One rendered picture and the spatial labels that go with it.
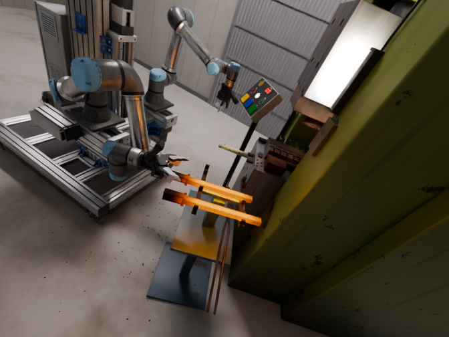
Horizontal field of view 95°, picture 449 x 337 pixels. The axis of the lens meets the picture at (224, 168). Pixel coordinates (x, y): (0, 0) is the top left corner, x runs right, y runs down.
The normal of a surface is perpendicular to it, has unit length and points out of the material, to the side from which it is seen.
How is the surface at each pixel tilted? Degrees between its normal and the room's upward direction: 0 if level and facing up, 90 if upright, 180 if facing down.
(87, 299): 0
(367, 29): 90
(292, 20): 90
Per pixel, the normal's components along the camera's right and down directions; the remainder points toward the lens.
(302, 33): -0.44, 0.44
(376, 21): -0.18, 0.58
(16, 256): 0.32, -0.73
